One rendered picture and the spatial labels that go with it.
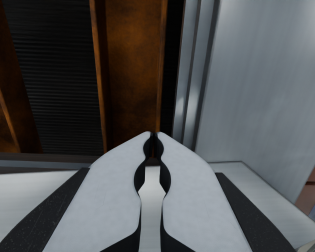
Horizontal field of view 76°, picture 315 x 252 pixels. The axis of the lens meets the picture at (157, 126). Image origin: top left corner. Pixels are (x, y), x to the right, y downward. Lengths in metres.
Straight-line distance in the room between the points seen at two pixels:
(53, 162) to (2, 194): 0.04
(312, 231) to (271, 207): 0.06
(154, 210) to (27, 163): 0.12
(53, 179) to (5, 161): 0.06
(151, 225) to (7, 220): 0.13
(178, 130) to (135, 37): 0.16
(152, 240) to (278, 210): 0.11
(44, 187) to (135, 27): 0.21
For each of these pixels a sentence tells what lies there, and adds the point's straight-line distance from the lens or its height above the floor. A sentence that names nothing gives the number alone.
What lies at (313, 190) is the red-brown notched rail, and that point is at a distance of 0.25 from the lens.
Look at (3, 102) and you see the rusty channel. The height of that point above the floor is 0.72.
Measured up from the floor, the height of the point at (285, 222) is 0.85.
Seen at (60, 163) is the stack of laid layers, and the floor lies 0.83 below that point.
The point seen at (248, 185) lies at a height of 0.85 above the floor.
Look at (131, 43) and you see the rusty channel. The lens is 0.29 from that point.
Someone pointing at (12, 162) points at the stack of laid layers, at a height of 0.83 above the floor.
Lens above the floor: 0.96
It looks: 61 degrees down
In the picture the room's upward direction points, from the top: 180 degrees counter-clockwise
